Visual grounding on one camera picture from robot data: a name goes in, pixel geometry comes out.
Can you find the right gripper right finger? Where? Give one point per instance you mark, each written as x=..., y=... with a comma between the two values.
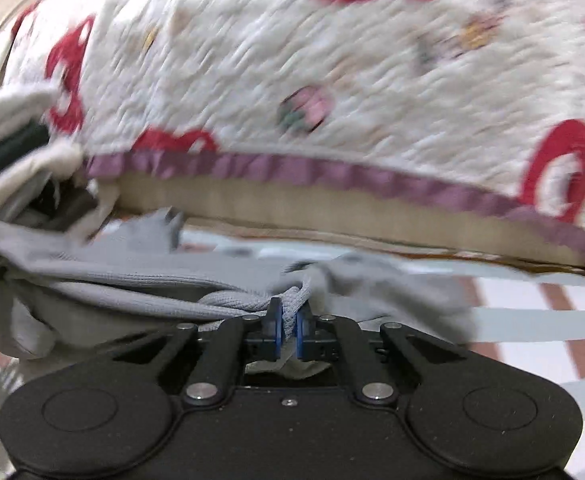
x=340, y=342

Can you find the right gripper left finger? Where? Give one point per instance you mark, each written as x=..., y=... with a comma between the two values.
x=236, y=343

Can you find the grey knit sweater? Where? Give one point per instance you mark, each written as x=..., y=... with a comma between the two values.
x=57, y=292

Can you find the beige bed base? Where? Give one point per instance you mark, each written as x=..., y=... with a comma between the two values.
x=317, y=213

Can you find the dark grey folded garment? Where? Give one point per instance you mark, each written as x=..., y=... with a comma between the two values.
x=57, y=207

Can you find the checkered happy dog rug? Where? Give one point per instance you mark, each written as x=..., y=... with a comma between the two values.
x=534, y=322

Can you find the cream folded ribbed garment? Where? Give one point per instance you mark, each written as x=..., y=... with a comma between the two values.
x=62, y=159

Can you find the black folded garment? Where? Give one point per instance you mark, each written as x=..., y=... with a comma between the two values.
x=24, y=141

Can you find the white quilted bear bedspread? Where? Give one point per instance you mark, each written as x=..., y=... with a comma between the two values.
x=468, y=105

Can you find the white folded garment top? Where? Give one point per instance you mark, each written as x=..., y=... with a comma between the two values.
x=21, y=103

